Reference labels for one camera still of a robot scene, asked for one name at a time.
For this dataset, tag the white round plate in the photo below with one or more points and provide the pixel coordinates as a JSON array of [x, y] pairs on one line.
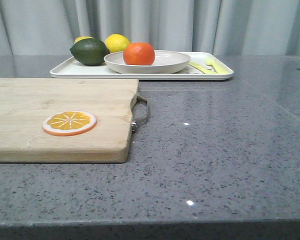
[[165, 62]]

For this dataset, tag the orange fruit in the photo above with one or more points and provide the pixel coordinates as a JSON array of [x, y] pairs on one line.
[[139, 53]]

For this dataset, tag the white rectangular bear tray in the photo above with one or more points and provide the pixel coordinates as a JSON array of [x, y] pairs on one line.
[[71, 68]]

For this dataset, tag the yellow-green plastic knife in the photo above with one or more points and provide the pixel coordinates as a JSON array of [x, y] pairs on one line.
[[201, 68]]

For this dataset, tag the orange slice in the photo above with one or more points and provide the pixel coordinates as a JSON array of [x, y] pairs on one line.
[[69, 123]]

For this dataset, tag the yellow-green plastic fork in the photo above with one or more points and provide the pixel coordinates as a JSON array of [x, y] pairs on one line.
[[219, 68]]

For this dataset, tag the yellow lemon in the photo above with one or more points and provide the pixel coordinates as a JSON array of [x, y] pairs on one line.
[[117, 43], [80, 38]]

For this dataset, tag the green lime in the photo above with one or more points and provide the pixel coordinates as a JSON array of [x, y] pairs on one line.
[[89, 51]]

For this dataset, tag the wooden cutting board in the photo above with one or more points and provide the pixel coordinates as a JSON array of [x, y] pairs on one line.
[[25, 103]]

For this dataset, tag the grey curtain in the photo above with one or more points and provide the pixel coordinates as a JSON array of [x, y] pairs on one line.
[[220, 27]]

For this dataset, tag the metal cutting board handle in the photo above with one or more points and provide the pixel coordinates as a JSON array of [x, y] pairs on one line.
[[140, 113]]

